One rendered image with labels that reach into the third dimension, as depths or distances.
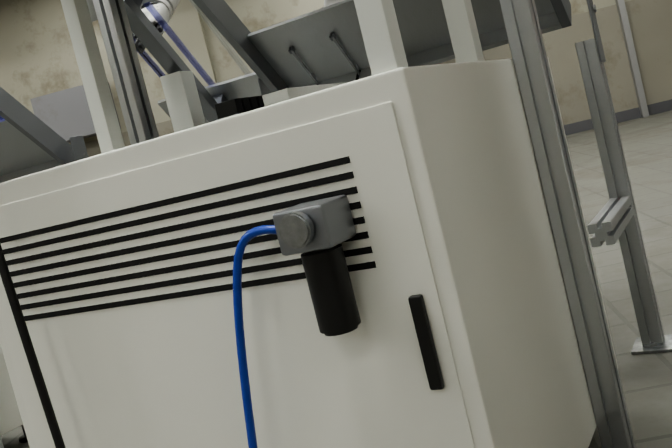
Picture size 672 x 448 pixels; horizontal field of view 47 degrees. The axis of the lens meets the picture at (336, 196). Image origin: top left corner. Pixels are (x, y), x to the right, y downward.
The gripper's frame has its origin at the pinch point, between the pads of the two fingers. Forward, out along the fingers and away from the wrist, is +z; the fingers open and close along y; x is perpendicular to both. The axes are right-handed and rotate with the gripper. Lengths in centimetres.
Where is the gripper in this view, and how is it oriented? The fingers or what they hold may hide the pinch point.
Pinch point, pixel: (136, 45)
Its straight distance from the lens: 206.6
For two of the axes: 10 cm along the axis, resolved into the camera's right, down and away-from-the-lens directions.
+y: 9.1, -2.0, -3.7
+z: -1.3, 7.0, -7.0
